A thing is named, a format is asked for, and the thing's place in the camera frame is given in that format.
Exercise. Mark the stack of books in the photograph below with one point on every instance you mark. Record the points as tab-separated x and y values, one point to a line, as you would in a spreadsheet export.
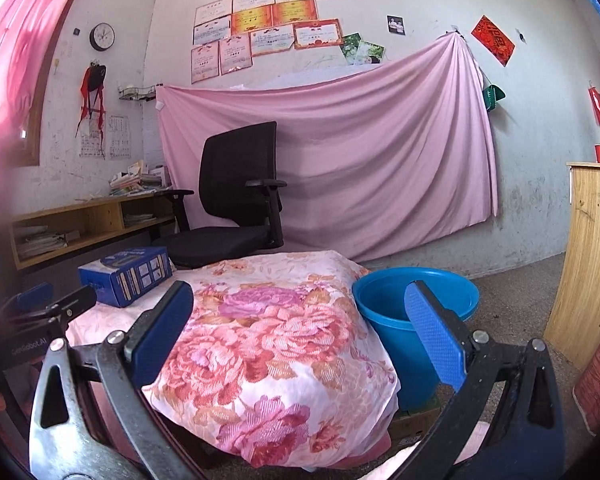
140	179

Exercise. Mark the black office chair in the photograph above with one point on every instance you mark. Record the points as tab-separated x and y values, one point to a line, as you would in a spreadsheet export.
237	182

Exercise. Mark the wooden wall shelf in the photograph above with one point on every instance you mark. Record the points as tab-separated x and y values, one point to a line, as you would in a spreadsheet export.
97	221

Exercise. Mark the wooden cabinet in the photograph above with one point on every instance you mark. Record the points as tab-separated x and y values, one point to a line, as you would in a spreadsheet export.
573	328

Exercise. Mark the red paper wall decoration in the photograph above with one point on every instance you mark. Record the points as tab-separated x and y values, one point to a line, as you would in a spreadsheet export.
494	40

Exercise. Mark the wall calendar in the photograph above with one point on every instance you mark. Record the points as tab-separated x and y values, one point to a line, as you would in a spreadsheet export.
111	140

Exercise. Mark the wall certificates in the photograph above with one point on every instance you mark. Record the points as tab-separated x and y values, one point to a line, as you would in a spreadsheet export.
229	34

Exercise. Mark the blue cardboard box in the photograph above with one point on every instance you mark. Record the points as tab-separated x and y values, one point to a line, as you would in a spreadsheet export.
123	277

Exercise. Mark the pink wall curtain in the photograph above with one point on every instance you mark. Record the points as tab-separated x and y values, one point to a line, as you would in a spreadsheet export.
373	163

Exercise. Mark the floral pink cloth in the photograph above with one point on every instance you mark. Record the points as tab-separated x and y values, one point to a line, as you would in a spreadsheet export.
277	366

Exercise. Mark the round wall clock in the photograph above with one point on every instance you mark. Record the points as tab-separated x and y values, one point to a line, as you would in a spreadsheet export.
102	37

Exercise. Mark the green hanging bag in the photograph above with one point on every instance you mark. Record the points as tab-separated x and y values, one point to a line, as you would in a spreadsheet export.
492	94

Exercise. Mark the red hanging ornament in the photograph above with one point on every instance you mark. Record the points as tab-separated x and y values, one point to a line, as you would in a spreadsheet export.
92	95

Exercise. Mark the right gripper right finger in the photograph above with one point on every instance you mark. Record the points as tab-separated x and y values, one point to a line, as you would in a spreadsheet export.
470	368

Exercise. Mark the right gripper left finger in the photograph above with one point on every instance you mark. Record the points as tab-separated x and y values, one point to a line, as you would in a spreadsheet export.
135	361

